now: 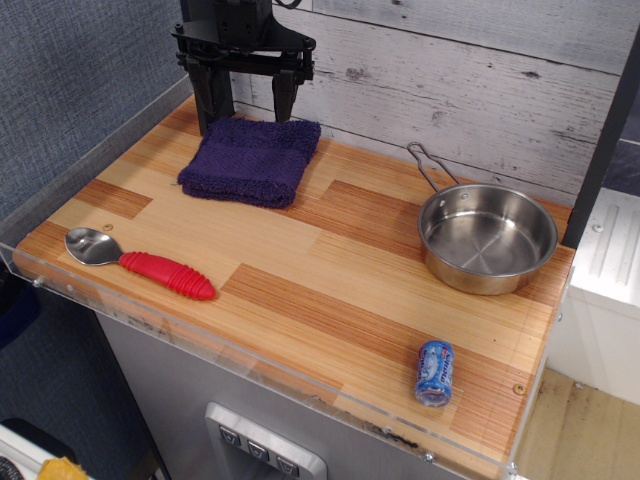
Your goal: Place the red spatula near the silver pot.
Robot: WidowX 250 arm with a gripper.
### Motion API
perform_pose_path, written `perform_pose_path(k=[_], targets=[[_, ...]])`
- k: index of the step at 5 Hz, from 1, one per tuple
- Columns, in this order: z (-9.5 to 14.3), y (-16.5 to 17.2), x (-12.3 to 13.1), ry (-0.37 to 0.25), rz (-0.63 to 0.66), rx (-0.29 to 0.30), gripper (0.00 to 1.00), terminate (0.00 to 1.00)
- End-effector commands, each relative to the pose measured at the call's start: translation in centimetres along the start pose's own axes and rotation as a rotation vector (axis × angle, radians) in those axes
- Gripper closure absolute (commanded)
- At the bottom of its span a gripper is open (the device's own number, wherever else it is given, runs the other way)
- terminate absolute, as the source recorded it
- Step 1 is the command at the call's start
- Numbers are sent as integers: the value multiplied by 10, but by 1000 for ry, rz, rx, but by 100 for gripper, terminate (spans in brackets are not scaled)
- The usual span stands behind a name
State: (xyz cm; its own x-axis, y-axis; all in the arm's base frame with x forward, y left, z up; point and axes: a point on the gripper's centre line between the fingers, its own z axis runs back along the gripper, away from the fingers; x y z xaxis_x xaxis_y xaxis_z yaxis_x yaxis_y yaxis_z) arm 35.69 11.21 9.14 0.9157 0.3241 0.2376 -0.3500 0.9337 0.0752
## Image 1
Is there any silver dispenser button panel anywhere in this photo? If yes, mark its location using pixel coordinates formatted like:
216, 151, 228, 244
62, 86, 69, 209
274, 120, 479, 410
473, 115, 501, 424
205, 402, 328, 479

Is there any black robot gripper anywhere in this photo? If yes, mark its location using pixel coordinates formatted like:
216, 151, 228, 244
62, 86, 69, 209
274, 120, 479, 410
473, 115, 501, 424
171, 1, 316, 123

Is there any silver steel pot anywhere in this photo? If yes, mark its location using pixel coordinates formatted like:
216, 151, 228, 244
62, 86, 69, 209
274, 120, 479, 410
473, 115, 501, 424
407, 142, 558, 295

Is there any blue gum bottle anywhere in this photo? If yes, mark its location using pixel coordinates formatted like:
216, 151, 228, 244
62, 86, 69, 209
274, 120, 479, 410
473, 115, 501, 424
414, 340, 455, 408

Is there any red handled metal spoon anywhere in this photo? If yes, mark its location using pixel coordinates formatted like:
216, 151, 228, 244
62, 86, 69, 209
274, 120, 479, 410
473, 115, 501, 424
65, 227, 216, 300

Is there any folded purple towel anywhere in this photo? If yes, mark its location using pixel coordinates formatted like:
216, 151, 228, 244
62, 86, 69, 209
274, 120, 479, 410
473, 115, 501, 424
177, 117, 321, 209

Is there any dark grey vertical post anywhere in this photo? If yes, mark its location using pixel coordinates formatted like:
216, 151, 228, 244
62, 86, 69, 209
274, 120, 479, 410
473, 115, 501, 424
190, 66, 235, 135

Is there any yellow object bottom left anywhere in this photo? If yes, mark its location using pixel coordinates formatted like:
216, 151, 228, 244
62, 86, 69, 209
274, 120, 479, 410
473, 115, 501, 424
36, 457, 89, 480

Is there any clear acrylic table guard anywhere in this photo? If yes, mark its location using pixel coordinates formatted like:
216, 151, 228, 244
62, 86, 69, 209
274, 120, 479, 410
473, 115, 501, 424
1, 81, 574, 479

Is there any white appliance at right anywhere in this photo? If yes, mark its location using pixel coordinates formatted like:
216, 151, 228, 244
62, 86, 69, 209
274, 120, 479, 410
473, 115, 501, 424
547, 188, 639, 404

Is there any silver toy fridge cabinet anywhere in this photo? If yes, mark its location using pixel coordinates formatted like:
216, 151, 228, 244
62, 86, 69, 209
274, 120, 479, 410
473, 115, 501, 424
98, 312, 508, 479

